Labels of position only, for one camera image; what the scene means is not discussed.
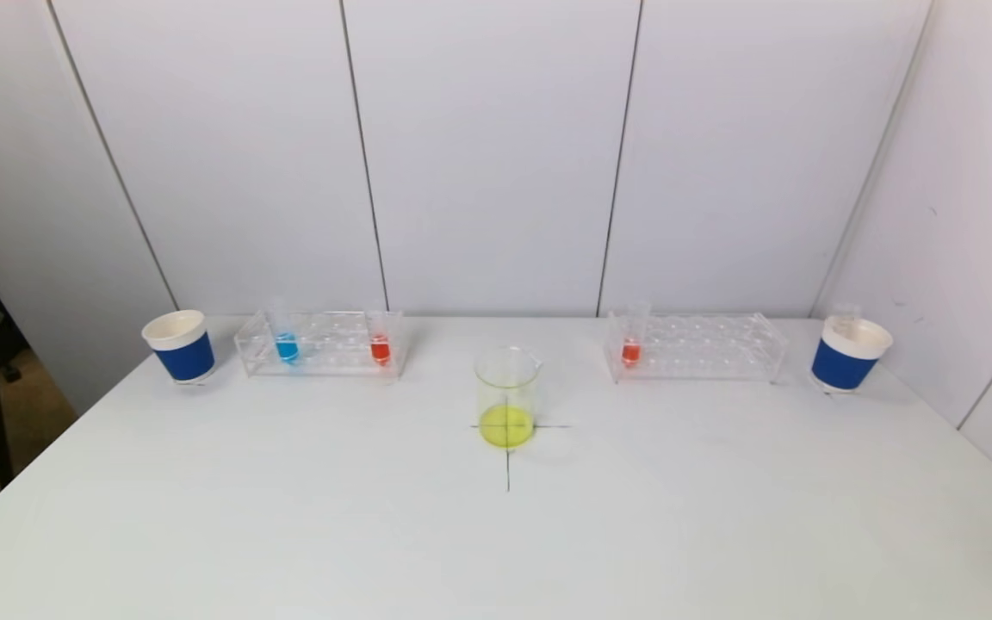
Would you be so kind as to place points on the blue pigment test tube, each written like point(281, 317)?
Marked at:
point(287, 347)

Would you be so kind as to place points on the yellow pigment test tube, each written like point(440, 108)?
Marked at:
point(846, 320)

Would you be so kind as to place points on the clear glass beaker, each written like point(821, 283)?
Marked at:
point(506, 426)

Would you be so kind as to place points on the red pigment test tube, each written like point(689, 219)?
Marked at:
point(381, 350)
point(631, 352)

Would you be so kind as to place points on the clear acrylic test tube rack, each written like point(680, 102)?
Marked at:
point(703, 349)
point(332, 349)

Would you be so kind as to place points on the blue sleeved paper cup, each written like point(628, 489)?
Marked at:
point(184, 357)
point(845, 366)

